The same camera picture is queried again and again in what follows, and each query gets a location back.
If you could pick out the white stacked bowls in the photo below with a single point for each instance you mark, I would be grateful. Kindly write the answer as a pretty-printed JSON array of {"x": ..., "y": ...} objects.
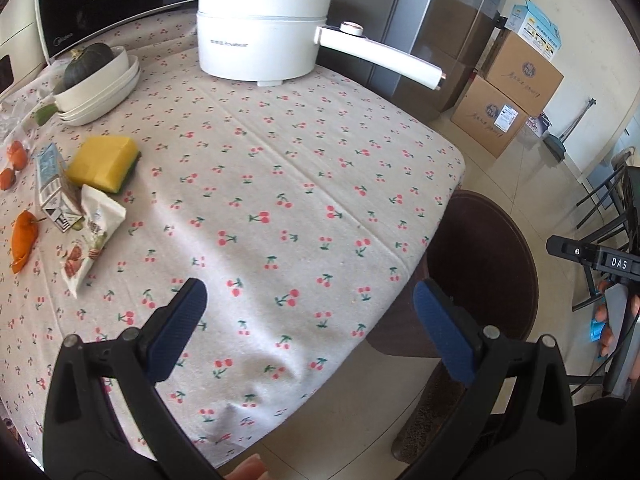
[{"x": 101, "y": 92}]

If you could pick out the white electric cooking pot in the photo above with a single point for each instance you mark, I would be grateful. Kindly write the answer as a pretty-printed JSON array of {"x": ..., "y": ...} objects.
[{"x": 271, "y": 41}]

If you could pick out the black folding chair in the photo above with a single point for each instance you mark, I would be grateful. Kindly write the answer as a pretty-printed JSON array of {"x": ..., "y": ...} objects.
[{"x": 609, "y": 192}]

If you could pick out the orange tangerine left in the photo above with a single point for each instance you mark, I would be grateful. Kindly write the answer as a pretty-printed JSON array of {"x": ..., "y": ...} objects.
[{"x": 7, "y": 178}]

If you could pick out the brown round trash bin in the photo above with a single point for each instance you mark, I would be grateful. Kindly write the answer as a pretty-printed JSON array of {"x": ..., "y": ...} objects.
[{"x": 480, "y": 259}]

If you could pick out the grey refrigerator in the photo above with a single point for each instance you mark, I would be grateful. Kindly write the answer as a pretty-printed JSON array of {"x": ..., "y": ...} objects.
[{"x": 451, "y": 34}]

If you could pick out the cardboard box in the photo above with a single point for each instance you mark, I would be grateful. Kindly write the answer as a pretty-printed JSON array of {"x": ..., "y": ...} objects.
[
  {"x": 521, "y": 73},
  {"x": 488, "y": 116}
]

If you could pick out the right hand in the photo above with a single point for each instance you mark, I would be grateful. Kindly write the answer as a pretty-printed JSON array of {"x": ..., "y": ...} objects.
[{"x": 618, "y": 312}]

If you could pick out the blue white milk carton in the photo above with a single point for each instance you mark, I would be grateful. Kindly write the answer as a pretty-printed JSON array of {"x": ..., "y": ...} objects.
[{"x": 58, "y": 197}]

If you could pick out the cardboard box upper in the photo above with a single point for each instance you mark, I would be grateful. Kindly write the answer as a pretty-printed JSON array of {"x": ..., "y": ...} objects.
[{"x": 521, "y": 73}]

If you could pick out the orange tangerine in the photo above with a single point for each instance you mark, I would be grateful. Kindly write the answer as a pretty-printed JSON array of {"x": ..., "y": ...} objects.
[
  {"x": 7, "y": 178},
  {"x": 18, "y": 159},
  {"x": 14, "y": 147}
]

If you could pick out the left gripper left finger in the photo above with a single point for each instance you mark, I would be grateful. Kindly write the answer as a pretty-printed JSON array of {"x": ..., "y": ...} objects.
[{"x": 104, "y": 417}]

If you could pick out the white rice cooker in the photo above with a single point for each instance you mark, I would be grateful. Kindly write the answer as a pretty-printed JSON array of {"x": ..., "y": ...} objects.
[{"x": 22, "y": 55}]

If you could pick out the orange carrot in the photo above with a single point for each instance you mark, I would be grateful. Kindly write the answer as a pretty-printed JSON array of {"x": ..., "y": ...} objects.
[{"x": 24, "y": 235}]

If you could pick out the orange tangerine top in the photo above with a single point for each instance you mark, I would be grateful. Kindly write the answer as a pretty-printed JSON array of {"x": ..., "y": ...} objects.
[{"x": 14, "y": 147}]

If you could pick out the dark green pumpkin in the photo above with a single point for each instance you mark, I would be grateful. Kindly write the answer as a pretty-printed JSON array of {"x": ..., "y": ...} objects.
[{"x": 85, "y": 62}]

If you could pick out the orange tangerine right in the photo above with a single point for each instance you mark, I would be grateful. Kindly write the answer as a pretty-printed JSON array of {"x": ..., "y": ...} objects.
[{"x": 18, "y": 159}]

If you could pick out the snack nut bag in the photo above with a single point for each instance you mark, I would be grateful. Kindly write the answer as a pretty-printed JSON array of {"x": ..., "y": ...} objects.
[{"x": 101, "y": 217}]

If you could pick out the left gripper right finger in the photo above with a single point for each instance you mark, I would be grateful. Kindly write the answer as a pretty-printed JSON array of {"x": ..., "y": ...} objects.
[{"x": 516, "y": 418}]

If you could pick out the cardboard box lower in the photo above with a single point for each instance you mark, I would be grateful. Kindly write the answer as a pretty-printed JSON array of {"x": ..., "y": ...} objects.
[{"x": 488, "y": 116}]

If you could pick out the yellow green sponge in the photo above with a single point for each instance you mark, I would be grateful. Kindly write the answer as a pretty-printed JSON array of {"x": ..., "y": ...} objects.
[{"x": 103, "y": 162}]

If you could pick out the cherry print tablecloth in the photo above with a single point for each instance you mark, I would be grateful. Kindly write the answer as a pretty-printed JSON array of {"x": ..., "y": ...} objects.
[{"x": 304, "y": 208}]

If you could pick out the blue white small box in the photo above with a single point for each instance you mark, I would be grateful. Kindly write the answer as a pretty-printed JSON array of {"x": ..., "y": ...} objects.
[{"x": 534, "y": 27}]

